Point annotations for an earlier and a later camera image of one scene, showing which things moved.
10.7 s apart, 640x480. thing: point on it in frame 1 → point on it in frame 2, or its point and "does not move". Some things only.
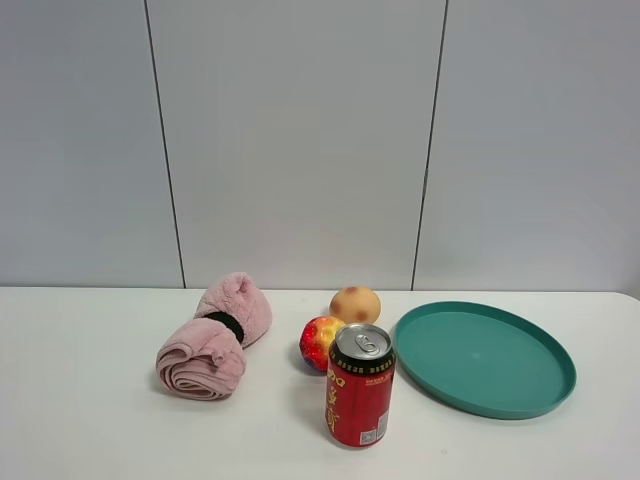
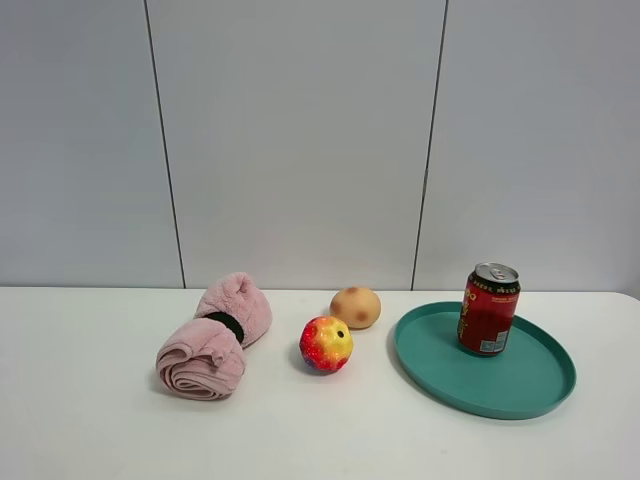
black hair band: (229, 321) does not move
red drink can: (359, 385) → (488, 308)
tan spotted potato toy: (356, 305) does not move
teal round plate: (483, 360) does not move
